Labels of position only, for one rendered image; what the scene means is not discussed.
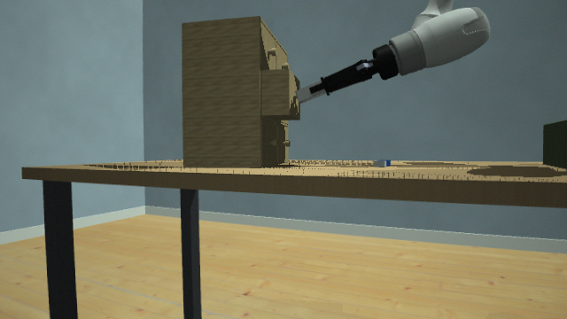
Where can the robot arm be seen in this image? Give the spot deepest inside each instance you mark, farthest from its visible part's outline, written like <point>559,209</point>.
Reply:
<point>442,39</point>

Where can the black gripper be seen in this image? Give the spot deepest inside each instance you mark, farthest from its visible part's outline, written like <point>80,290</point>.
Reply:
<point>383,62</point>

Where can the blue and white eraser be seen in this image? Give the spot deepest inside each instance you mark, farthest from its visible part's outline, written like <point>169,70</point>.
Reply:
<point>382,163</point>

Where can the dark brown wooden chest of drawers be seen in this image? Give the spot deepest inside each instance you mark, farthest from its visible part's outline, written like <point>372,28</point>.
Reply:
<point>222,93</point>

